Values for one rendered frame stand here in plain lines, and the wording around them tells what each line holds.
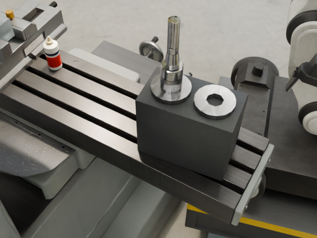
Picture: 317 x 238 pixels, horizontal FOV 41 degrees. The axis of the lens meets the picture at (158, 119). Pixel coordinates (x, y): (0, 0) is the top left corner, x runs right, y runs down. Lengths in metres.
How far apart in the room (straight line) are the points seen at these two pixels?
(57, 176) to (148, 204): 0.67
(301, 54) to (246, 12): 1.82
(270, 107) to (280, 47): 1.23
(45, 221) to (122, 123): 0.35
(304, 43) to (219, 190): 0.49
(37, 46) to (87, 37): 1.50
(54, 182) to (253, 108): 0.79
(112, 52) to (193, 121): 0.79
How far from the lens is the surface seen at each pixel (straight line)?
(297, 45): 1.25
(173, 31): 0.80
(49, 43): 1.21
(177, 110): 0.88
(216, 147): 0.91
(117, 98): 1.16
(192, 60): 2.62
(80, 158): 1.20
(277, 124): 1.59
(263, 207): 1.58
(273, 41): 2.86
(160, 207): 1.79
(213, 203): 1.00
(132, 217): 1.74
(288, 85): 1.14
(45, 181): 1.16
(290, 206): 1.61
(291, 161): 1.50
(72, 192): 1.29
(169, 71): 0.85
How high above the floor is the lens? 1.75
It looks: 50 degrees down
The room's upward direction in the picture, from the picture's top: 1 degrees clockwise
